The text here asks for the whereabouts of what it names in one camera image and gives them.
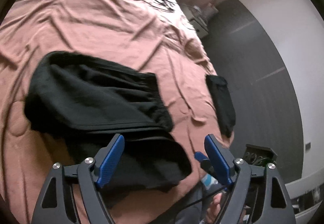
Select person's right hand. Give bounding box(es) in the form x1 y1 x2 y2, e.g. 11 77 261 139
205 191 228 224

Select person's leg in grey pants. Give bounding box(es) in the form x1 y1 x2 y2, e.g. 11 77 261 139
175 184 218 224

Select folded black garment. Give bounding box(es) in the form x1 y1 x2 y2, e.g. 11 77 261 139
205 75 236 138

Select blue white patterned cloth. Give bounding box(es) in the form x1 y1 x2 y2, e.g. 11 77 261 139
201 175 219 188

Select black pants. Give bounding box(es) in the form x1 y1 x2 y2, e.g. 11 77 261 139
24 51 192 210

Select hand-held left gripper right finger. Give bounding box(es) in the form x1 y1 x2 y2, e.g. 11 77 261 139
204 134 296 224

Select white nightstand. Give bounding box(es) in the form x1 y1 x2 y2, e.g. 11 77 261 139
182 3 218 37

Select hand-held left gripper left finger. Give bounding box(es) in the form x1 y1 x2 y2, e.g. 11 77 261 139
30 134 125 224

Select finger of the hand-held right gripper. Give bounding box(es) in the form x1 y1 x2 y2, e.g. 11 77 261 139
194 152 222 181

